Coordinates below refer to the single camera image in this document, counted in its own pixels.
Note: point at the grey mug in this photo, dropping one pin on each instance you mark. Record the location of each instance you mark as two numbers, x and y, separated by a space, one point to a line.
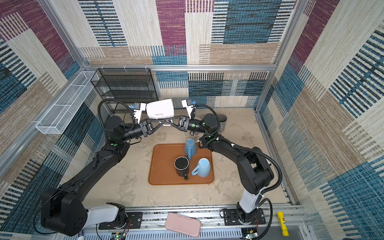
223 120

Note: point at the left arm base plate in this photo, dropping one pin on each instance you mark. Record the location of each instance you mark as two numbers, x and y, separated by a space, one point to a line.
130 220

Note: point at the black mesh shelf rack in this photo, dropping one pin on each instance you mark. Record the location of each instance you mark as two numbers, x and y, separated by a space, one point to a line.
133 85

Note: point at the black mug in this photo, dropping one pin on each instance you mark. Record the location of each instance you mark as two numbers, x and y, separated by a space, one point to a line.
182 167

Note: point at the white faceted mug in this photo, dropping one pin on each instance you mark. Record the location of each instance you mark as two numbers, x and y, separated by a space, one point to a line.
160 109

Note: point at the blue patterned mug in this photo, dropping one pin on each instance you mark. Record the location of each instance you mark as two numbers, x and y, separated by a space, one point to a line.
190 148

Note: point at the yellow marker right rail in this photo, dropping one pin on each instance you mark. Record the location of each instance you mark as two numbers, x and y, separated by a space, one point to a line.
283 226

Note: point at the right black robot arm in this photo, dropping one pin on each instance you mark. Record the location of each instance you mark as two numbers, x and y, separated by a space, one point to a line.
258 172

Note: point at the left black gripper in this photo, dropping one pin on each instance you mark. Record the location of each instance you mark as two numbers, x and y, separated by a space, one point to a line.
146 128

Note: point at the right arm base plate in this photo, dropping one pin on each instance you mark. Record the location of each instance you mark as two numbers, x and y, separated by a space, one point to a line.
231 217

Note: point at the brown serving tray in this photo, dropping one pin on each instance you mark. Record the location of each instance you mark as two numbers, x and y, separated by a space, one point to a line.
163 171

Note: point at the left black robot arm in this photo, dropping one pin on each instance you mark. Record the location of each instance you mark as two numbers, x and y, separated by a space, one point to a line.
62 209

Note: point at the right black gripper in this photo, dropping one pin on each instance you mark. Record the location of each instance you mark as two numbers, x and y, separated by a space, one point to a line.
183 123

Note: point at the pink pouch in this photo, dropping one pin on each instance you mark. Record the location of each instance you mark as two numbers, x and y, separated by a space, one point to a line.
183 225

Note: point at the light blue mug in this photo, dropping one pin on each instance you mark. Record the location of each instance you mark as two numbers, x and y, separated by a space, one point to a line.
203 168

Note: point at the white wire wall basket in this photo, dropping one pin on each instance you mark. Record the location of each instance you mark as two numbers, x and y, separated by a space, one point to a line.
58 117

